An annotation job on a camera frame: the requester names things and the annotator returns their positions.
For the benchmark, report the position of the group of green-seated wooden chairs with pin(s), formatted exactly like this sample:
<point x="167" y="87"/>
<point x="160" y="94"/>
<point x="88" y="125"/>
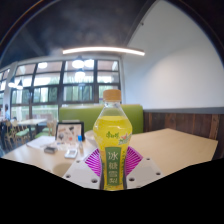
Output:
<point x="21" y="132"/>

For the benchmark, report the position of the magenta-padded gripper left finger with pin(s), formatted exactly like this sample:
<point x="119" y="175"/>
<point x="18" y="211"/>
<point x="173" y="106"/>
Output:
<point x="81" y="173"/>

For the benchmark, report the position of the small dark box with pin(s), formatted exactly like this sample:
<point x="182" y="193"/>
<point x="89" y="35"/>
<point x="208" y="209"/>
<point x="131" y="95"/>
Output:
<point x="50" y="149"/>

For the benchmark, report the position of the group of pendant lamps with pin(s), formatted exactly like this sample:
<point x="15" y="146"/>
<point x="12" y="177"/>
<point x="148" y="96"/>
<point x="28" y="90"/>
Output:
<point x="78" y="63"/>

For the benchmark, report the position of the small white remote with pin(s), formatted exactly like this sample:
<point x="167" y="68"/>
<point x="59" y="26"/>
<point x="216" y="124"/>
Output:
<point x="70" y="153"/>

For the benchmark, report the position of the white paper sheet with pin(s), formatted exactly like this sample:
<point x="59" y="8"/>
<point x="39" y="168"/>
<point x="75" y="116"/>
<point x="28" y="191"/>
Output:
<point x="40" y="142"/>

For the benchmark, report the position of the small blue-capped bottle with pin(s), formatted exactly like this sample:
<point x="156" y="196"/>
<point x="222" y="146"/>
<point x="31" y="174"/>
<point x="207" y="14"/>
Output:
<point x="80" y="143"/>

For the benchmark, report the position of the wooden dining table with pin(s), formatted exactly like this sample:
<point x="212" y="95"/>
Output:
<point x="31" y="121"/>

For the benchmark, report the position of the yellow drink bottle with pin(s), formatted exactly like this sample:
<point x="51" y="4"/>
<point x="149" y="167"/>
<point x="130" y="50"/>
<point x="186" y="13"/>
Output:
<point x="111" y="133"/>

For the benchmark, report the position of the sticker-covered black tablet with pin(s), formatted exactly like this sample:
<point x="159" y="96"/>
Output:
<point x="68" y="133"/>

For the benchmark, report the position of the curved linear ceiling light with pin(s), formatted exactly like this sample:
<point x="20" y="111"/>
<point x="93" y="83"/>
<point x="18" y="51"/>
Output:
<point x="103" y="50"/>

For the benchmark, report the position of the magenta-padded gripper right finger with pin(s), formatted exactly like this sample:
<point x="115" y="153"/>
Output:
<point x="143" y="172"/>

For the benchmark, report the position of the green upholstered bench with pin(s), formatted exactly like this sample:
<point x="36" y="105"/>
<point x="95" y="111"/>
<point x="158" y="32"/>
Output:
<point x="133" y="116"/>

